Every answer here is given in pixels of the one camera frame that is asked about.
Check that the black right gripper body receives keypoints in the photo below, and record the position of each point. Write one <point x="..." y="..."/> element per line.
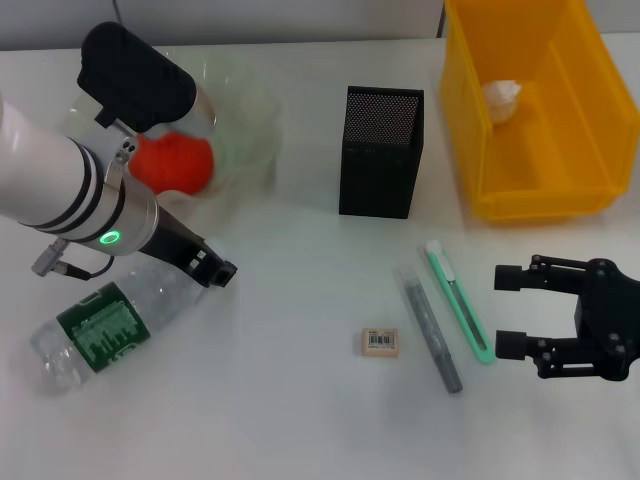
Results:
<point x="607" y="320"/>

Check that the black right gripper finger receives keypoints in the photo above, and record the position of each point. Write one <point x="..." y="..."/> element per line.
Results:
<point x="510" y="345"/>
<point x="510" y="277"/>

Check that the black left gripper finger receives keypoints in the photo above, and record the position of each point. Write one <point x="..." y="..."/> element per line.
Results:
<point x="222" y="275"/>

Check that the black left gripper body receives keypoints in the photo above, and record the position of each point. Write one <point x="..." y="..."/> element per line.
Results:
<point x="175" y="240"/>

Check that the mint green utility knife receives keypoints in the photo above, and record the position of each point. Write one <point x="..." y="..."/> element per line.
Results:
<point x="457" y="300"/>

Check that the orange fruit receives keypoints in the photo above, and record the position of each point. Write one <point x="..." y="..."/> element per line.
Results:
<point x="175" y="165"/>

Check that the clear green-label water bottle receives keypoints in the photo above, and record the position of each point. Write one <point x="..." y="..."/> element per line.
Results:
<point x="105" y="330"/>

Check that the white paper ball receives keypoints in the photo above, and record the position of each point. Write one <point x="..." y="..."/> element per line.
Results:
<point x="501" y="100"/>

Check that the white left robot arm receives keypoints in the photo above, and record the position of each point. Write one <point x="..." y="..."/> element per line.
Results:
<point x="45" y="170"/>

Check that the grey marker pen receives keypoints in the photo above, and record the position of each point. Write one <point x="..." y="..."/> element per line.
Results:
<point x="432" y="335"/>

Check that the beige eraser with barcode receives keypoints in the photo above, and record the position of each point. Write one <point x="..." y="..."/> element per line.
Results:
<point x="381" y="342"/>

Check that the clear green glass fruit plate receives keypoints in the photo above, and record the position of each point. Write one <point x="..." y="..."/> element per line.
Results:
<point x="250" y="125"/>

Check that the black mesh pen holder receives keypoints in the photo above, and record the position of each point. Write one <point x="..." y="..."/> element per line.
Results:
<point x="382" y="165"/>

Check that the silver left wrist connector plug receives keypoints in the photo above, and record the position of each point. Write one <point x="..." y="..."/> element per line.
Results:
<point x="47" y="260"/>

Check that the yellow plastic bin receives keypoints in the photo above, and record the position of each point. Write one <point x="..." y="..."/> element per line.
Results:
<point x="550" y="150"/>

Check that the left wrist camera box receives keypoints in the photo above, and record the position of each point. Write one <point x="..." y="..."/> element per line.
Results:
<point x="132" y="80"/>

